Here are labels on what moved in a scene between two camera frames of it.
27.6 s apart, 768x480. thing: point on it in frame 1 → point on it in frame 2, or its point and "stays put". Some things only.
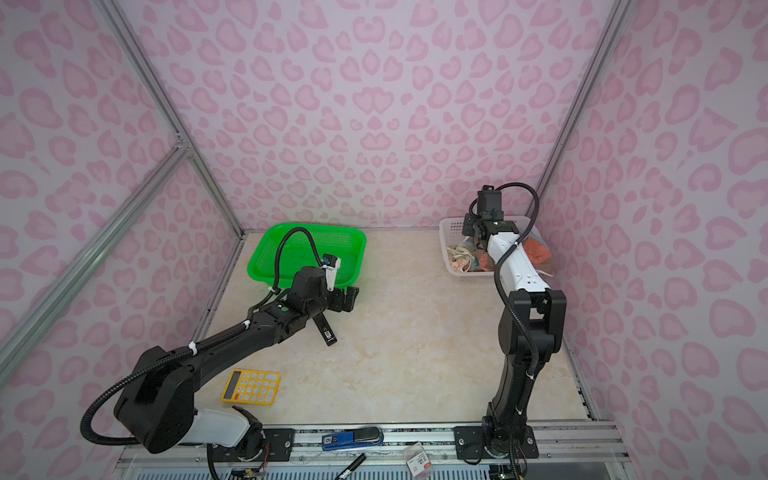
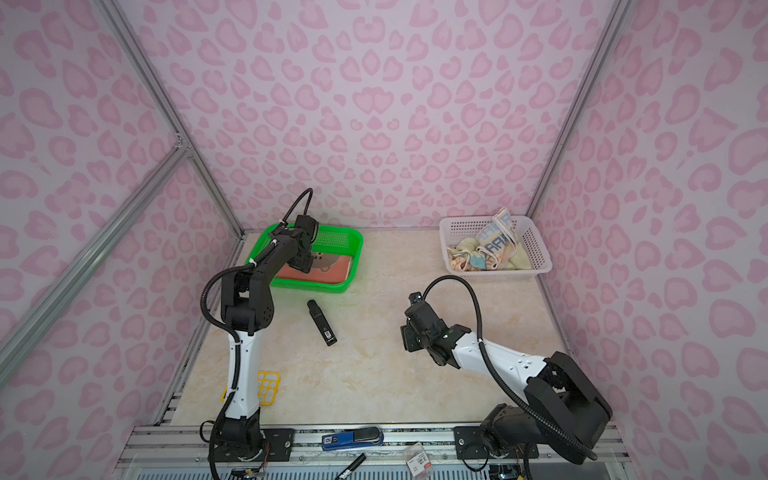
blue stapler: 361,438 stays put
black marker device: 324,329 stays put
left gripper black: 343,300 → 306,266
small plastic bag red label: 418,461 stays put
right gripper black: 464,219 → 405,335
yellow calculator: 253,387 stays put
